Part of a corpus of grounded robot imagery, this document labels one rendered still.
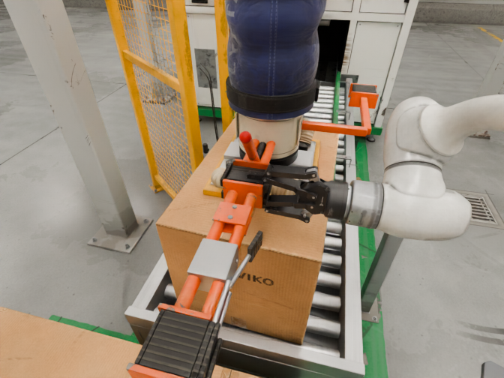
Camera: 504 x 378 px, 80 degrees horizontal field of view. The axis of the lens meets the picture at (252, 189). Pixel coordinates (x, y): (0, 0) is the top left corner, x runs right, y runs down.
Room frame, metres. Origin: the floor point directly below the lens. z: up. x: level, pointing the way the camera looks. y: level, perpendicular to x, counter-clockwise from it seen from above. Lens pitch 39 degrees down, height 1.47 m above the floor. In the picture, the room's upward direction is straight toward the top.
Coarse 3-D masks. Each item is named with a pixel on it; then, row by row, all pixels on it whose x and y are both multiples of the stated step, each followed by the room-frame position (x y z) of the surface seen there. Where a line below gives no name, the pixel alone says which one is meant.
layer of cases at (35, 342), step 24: (0, 312) 0.51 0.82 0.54; (0, 336) 0.43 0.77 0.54; (24, 336) 0.43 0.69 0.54; (48, 336) 0.43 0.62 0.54; (72, 336) 0.43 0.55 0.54; (96, 336) 0.43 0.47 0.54; (0, 360) 0.36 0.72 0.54; (24, 360) 0.36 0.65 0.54; (48, 360) 0.36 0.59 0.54; (72, 360) 0.36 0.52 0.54; (96, 360) 0.36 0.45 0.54; (120, 360) 0.36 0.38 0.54
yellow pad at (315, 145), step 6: (300, 144) 0.80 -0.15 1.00; (306, 144) 0.80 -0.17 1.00; (312, 144) 0.84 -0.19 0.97; (318, 144) 0.85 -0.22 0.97; (306, 150) 0.79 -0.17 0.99; (312, 150) 0.81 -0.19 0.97; (318, 150) 0.82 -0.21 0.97; (312, 156) 0.77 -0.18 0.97; (318, 156) 0.78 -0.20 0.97; (312, 162) 0.74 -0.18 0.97; (306, 180) 0.65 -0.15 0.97
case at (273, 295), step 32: (320, 160) 0.78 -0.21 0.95; (192, 192) 0.63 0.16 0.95; (160, 224) 0.51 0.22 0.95; (192, 224) 0.51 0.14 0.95; (256, 224) 0.51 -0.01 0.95; (288, 224) 0.51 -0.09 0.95; (320, 224) 0.51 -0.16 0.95; (192, 256) 0.49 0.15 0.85; (256, 256) 0.44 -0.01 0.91; (288, 256) 0.42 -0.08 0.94; (320, 256) 0.41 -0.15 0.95; (256, 288) 0.44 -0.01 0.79; (288, 288) 0.42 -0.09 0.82; (224, 320) 0.47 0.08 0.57; (256, 320) 0.44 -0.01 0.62; (288, 320) 0.42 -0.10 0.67
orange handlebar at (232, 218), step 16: (368, 112) 0.83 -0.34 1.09; (304, 128) 0.76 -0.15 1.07; (320, 128) 0.75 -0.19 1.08; (336, 128) 0.74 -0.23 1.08; (352, 128) 0.73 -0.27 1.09; (368, 128) 0.73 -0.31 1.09; (256, 144) 0.65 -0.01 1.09; (272, 144) 0.65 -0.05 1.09; (224, 208) 0.41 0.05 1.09; (240, 208) 0.41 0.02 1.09; (224, 224) 0.38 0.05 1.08; (240, 224) 0.37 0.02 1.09; (240, 240) 0.34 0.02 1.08; (192, 288) 0.25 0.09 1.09; (176, 304) 0.22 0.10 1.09; (208, 304) 0.22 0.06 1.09
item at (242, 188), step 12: (228, 168) 0.52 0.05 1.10; (240, 168) 0.54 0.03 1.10; (252, 168) 0.54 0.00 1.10; (264, 168) 0.53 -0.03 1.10; (228, 180) 0.48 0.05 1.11; (240, 192) 0.47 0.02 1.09; (252, 192) 0.46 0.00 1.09; (264, 192) 0.46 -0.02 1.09; (240, 204) 0.47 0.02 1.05; (264, 204) 0.46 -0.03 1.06
